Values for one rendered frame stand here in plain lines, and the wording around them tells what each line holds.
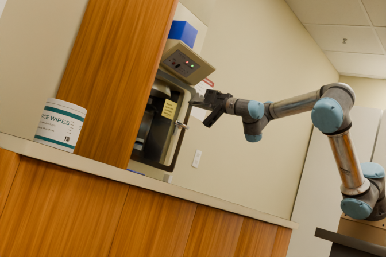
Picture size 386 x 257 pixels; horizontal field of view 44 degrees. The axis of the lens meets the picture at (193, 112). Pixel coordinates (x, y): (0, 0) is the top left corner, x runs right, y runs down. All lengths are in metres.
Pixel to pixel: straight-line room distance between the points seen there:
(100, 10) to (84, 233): 1.08
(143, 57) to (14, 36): 0.54
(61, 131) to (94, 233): 0.33
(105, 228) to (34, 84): 0.83
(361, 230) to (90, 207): 1.20
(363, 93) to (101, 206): 4.24
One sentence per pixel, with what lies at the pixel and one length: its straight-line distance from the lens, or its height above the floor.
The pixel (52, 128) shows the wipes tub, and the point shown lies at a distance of 1.54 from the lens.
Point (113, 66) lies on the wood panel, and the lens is 2.04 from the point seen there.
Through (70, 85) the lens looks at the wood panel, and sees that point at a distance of 2.17.
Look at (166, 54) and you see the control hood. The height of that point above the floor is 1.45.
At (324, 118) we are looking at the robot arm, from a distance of 1.80.
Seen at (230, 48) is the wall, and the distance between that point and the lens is 3.38.
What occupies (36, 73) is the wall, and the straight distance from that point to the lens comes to 2.18.
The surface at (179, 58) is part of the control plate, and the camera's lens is 2.06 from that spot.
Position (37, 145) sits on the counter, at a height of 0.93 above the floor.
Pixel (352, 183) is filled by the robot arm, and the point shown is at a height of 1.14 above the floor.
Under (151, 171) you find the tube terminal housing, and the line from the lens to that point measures 2.15.
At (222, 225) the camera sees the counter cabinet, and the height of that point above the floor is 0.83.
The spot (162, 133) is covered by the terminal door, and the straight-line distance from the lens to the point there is 2.10.
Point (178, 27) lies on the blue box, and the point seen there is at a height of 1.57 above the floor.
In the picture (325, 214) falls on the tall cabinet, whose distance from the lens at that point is 4.80.
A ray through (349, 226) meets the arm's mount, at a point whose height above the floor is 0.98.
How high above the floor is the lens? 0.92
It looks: 9 degrees up
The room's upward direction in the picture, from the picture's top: 16 degrees clockwise
